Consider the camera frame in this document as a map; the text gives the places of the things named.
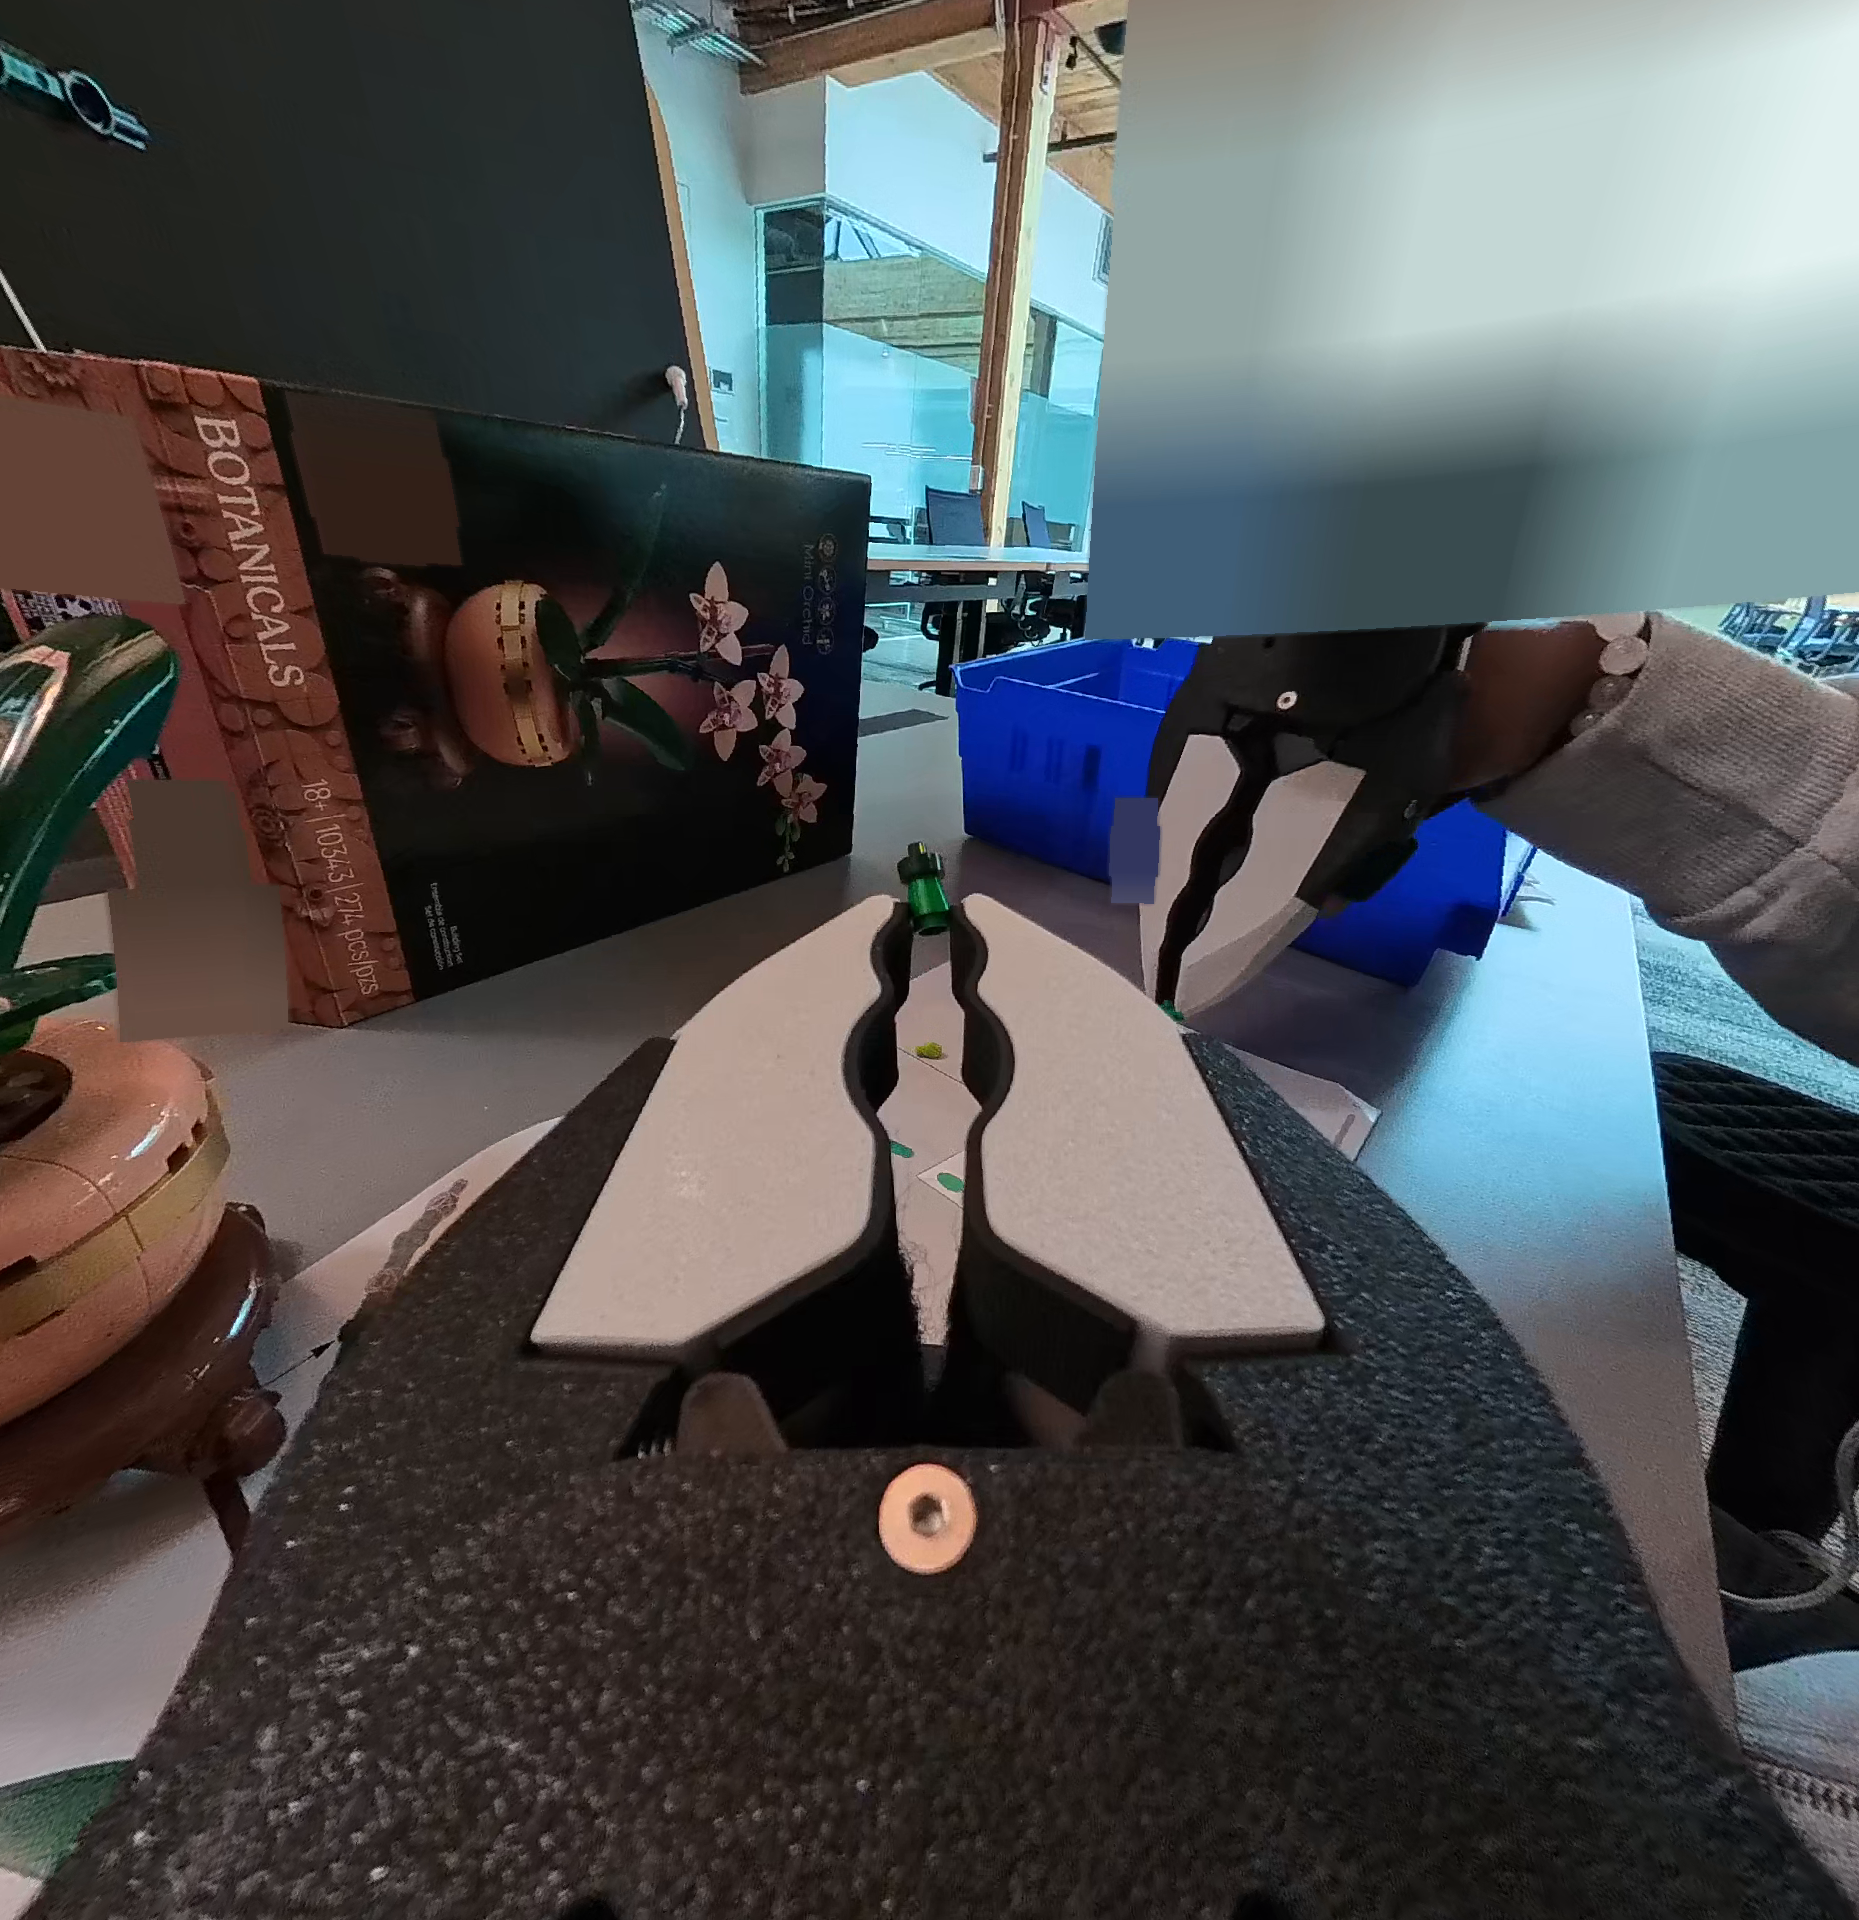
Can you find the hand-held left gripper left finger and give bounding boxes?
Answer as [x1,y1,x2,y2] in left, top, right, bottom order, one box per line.
[531,896,931,1406]

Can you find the blue plastic bin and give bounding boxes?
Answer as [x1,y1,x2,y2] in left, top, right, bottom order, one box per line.
[952,638,1512,989]

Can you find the toy brick orchid pot model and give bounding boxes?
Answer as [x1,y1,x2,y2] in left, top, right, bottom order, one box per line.
[0,616,289,1563]

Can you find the teal toy brick beam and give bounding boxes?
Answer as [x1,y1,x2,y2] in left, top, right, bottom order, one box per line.
[0,26,154,153]

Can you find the white instruction booklet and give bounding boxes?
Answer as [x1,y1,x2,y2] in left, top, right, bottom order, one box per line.
[0,961,1382,1920]

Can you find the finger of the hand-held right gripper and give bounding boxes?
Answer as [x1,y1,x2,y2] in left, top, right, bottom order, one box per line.
[1141,732,1243,986]
[1152,732,1377,1013]

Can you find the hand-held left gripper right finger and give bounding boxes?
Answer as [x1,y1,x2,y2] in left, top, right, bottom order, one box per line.
[945,896,1330,1442]

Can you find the grey desk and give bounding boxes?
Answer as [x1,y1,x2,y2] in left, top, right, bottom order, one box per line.
[0,702,1743,1729]

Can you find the white bead bracelet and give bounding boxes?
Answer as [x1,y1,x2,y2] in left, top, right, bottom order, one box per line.
[1563,613,1654,742]

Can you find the white office table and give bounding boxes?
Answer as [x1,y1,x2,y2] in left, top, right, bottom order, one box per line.
[866,540,1090,647]

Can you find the toy orchid set box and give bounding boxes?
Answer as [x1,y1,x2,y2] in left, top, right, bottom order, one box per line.
[0,344,874,1034]

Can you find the row of office chairs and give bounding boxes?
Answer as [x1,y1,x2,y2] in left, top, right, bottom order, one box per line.
[1715,594,1859,680]

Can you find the wooden pillar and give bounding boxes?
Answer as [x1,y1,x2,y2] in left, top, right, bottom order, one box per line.
[975,0,1057,550]

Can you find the person's right forearm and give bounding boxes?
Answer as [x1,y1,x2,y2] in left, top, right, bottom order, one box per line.
[1476,613,1859,1079]

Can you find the person's grey hoodie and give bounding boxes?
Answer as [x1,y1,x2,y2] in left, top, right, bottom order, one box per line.
[1730,1649,1859,1920]

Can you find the person's dark pants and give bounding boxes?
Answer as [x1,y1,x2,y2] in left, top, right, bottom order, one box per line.
[1649,1051,1859,1671]

